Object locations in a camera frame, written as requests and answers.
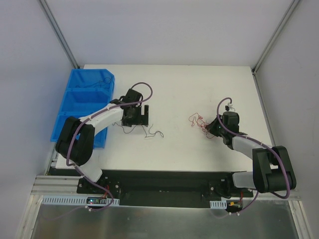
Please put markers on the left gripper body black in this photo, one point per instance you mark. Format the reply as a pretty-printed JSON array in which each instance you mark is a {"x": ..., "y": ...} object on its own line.
[{"x": 137, "y": 116}]

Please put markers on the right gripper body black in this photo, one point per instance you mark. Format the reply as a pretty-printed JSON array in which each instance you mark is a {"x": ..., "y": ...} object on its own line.
[{"x": 214, "y": 125}]

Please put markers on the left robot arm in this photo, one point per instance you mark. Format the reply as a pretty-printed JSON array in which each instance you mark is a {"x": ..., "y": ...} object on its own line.
[{"x": 76, "y": 140}]

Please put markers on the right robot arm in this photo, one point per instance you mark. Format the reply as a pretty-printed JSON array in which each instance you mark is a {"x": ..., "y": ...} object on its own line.
[{"x": 272, "y": 169}]

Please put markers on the blue plastic bin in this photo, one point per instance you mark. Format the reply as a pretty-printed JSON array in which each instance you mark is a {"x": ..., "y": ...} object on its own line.
[{"x": 87, "y": 91}]

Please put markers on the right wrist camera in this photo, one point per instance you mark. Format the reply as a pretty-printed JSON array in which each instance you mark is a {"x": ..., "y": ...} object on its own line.
[{"x": 229, "y": 107}]

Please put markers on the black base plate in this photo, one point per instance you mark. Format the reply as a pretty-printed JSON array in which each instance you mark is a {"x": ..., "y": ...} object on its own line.
[{"x": 165, "y": 188}]

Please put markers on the right white cable duct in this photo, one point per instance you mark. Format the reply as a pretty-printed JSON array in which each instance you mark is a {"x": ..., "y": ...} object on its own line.
[{"x": 219, "y": 205}]

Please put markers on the white cable duct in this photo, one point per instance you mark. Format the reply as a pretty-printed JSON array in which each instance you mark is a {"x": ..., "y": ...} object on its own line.
[
  {"x": 219, "y": 205},
  {"x": 79, "y": 201}
]

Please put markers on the left white cable duct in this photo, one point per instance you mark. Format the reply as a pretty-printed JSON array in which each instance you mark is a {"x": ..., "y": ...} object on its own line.
[{"x": 79, "y": 201}]

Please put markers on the left aluminium frame post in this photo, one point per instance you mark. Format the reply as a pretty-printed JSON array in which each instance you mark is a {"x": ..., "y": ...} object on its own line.
[{"x": 58, "y": 33}]

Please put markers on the aluminium frame post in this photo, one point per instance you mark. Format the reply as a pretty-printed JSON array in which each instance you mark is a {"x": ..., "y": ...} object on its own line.
[
  {"x": 276, "y": 34},
  {"x": 58, "y": 33}
]

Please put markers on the right aluminium frame post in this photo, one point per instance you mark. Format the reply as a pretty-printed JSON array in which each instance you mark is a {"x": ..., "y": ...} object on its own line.
[{"x": 276, "y": 34}]

